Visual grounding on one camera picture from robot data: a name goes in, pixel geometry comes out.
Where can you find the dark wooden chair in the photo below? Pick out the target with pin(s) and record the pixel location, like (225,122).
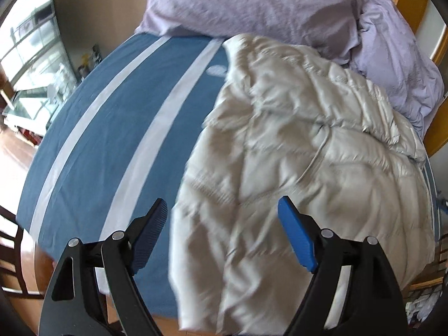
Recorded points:
(19,248)

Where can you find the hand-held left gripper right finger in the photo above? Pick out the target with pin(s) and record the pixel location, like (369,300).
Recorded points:
(295,238)

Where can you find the blue striped bed sheet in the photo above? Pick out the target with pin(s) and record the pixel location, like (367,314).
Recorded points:
(105,129)

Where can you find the patterned cloth pile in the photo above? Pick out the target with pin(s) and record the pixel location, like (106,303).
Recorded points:
(423,304)

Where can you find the large lavender pillow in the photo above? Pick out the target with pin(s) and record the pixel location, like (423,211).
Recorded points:
(245,3)

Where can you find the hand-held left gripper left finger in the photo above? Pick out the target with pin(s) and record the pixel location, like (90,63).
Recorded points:
(150,238)

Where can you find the large glass window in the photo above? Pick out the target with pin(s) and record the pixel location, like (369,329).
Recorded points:
(28,59)

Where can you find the white puffer jacket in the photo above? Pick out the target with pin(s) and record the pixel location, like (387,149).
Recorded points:
(280,147)

